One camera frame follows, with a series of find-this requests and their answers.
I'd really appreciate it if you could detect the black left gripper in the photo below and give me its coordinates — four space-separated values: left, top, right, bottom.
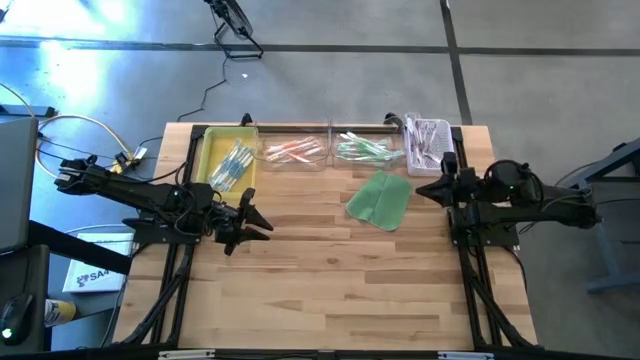
212 187 275 257

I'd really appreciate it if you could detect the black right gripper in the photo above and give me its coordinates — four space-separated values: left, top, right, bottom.
414 151 484 209

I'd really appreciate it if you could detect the blue toothbrush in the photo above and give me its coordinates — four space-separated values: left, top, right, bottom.
217 147 251 189
222 152 255 194
211 141 245 183
208 138 242 180
219 149 253 192
214 144 248 186

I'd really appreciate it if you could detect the orange yellow toothbrush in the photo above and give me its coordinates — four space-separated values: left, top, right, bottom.
267 138 320 162

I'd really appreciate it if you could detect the green cloth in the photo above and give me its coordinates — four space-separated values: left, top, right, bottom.
345 169 414 232

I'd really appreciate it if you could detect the white perforated basket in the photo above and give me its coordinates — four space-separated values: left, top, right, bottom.
403 112 457 179

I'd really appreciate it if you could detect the clear plastic bin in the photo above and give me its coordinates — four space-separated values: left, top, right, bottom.
257 122 332 174
329 119 407 171

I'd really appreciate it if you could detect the yellow plastic bin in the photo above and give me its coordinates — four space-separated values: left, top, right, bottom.
193 125 260 200

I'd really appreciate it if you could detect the white label strip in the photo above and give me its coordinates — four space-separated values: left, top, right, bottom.
437 351 495 360
158 349 217 360

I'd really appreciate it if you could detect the white printed box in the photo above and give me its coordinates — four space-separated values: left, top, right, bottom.
61 231 136 295

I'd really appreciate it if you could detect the black side table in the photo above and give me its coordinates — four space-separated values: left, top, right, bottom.
0 218 135 354

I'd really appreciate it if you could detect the black floor fan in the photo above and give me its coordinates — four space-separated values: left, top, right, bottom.
202 0 265 60

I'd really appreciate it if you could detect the yellow white can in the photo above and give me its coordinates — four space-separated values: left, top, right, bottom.
43 298 78 328

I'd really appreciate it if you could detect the grey laptop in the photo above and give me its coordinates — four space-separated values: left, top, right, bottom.
0 116 41 255

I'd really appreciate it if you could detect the black computer mouse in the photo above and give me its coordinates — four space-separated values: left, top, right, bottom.
0 292 35 347

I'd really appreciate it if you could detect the black power cable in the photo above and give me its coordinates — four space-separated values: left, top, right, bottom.
174 55 230 123

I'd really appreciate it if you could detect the yellow cable connector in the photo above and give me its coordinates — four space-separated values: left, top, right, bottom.
107 152 140 176

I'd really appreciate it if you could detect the grey metal table frame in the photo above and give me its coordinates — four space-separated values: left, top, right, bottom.
573 135 640 295

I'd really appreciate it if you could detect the beige cable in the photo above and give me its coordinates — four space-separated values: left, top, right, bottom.
33 113 132 185

